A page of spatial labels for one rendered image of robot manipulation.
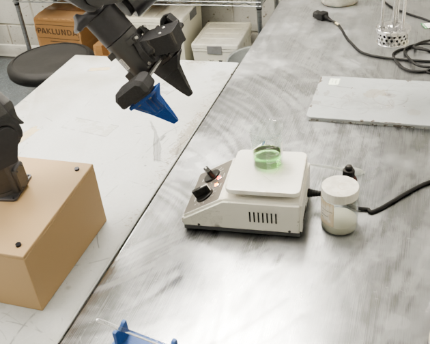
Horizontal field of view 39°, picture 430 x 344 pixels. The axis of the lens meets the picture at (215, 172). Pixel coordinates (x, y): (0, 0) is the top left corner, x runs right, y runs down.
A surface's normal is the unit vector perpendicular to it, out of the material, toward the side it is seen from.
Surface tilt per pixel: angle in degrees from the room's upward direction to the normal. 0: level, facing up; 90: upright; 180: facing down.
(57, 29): 88
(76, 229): 90
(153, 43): 94
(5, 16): 90
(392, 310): 0
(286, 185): 0
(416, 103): 0
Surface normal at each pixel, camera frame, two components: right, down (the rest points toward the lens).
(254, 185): -0.09, -0.82
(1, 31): -0.30, 0.56
